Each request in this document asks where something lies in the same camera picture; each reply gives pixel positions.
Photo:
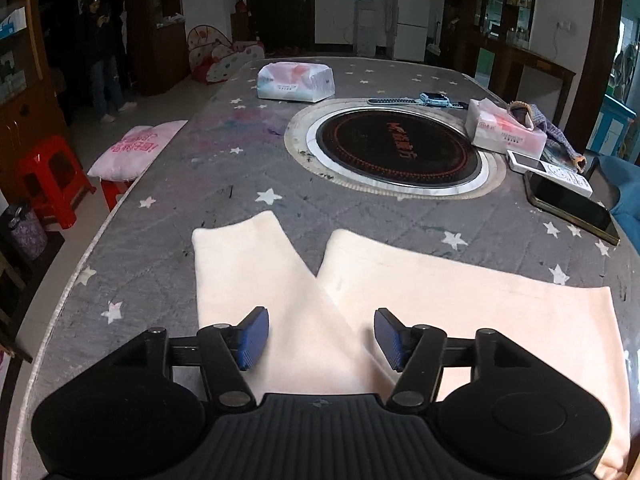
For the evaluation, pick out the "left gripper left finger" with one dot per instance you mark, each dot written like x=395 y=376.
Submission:
x=226 y=351

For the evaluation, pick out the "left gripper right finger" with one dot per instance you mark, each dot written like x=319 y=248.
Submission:
x=416 y=353

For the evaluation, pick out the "cream white sweater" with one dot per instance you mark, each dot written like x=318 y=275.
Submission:
x=320 y=339

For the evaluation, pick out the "person in dark clothes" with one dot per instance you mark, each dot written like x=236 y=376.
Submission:
x=97 y=51

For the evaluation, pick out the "grey star tablecloth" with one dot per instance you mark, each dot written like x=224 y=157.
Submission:
x=126 y=269

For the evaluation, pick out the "round black induction cooker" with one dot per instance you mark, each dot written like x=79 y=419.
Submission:
x=406 y=151

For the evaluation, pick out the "white phone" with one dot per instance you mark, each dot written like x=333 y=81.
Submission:
x=520 y=163

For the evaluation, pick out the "black tablet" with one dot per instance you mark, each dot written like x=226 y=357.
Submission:
x=570 y=206

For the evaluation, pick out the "pink pillow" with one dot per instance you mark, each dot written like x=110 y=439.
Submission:
x=128 y=159

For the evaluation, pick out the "white remote control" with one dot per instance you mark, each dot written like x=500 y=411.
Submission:
x=567 y=178

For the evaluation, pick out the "pink tissue box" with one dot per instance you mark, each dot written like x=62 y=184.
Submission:
x=493 y=128

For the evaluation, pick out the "red plastic stool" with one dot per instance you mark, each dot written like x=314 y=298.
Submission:
x=54 y=181

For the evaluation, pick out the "blue kids smartwatch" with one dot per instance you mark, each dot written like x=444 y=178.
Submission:
x=436 y=100

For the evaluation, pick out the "blue knitted cloth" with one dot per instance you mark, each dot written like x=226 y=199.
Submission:
x=532 y=117

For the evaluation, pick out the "blue sofa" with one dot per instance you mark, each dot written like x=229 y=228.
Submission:
x=616 y=185

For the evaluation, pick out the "white pink tissue pack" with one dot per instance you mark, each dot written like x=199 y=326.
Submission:
x=296 y=82

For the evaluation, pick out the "pink play tent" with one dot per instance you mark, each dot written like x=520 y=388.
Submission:
x=214 y=58

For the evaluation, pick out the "blue cabinet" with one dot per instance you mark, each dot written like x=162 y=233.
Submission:
x=611 y=128

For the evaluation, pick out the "dark wooden side table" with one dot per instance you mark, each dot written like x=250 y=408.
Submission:
x=514 y=70

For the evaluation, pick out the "dark wooden shelf left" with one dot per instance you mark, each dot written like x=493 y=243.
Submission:
x=29 y=108

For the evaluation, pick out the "water dispenser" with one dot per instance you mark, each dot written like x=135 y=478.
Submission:
x=364 y=28

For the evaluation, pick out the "dark wooden display cabinet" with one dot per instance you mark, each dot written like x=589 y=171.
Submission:
x=468 y=24

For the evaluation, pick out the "white refrigerator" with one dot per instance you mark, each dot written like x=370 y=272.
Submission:
x=410 y=29

